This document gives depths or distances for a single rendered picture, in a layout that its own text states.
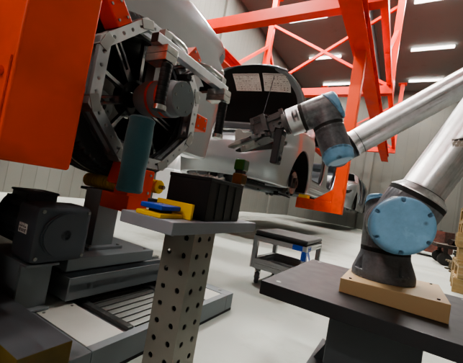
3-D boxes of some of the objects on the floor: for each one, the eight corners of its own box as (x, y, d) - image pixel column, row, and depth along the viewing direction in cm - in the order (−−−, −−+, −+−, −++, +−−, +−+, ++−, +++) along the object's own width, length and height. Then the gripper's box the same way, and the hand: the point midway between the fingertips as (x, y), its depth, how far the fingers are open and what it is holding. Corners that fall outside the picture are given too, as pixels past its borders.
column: (164, 361, 89) (189, 223, 91) (190, 377, 84) (215, 230, 85) (139, 377, 80) (166, 223, 82) (165, 395, 75) (195, 231, 77)
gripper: (288, 115, 103) (235, 137, 111) (279, 102, 92) (219, 127, 100) (295, 137, 101) (240, 158, 109) (286, 127, 90) (225, 150, 98)
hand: (235, 149), depth 103 cm, fingers open, 6 cm apart
